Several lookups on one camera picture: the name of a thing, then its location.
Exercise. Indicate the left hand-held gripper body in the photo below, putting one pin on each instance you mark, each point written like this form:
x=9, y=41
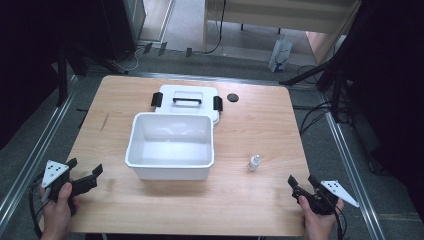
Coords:
x=52, y=173

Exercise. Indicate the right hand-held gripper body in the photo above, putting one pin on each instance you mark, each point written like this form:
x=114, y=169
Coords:
x=328, y=198

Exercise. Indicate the small white dropper bottle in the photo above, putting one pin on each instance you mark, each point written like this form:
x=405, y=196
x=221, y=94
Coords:
x=253, y=163

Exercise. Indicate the white plastic storage box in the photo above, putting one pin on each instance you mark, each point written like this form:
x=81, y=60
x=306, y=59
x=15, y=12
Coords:
x=170, y=148

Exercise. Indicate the person's right hand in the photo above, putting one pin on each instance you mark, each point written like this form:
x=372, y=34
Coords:
x=316, y=223

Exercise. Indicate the person's left hand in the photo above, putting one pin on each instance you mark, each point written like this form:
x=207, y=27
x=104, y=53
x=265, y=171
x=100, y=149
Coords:
x=57, y=213

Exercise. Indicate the black metal stand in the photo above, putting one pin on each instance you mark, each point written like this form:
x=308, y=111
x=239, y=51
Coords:
x=62, y=76
x=336, y=66

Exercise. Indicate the black round table grommet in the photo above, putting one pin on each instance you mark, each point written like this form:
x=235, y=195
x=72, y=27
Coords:
x=232, y=97

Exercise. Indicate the white and blue paper bag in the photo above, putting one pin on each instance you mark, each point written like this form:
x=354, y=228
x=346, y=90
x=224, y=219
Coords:
x=279, y=55

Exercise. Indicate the black tape strip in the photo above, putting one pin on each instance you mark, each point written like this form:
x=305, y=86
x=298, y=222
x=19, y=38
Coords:
x=162, y=48
x=189, y=52
x=148, y=48

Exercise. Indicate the dark cabinet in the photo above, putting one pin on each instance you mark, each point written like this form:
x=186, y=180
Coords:
x=123, y=26

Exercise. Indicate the light wooden furniture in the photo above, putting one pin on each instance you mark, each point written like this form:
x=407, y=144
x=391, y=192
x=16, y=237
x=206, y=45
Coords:
x=283, y=15

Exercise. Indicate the metal floor rail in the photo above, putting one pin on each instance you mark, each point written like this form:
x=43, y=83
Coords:
x=350, y=170
x=36, y=156

